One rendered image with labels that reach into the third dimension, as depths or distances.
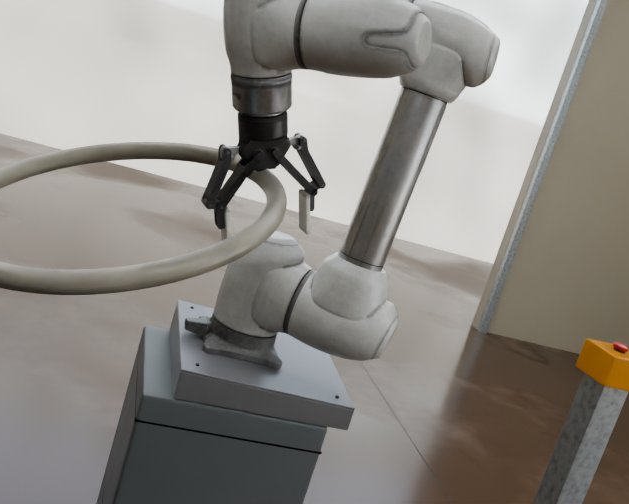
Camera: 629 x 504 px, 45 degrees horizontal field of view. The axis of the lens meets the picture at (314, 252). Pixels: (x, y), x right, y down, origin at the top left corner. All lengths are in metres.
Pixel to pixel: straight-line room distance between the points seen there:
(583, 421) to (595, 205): 4.72
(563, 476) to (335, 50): 1.36
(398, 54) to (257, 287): 0.75
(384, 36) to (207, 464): 0.99
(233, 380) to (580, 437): 0.91
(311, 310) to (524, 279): 5.01
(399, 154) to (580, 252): 5.21
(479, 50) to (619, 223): 5.35
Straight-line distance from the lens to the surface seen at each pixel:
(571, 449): 2.06
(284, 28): 1.05
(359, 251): 1.57
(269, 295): 1.61
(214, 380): 1.56
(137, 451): 1.62
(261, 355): 1.68
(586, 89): 6.44
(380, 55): 1.02
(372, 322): 1.57
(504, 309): 6.53
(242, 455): 1.64
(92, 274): 0.91
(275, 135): 1.13
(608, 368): 1.96
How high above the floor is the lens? 1.46
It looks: 11 degrees down
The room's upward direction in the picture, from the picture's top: 17 degrees clockwise
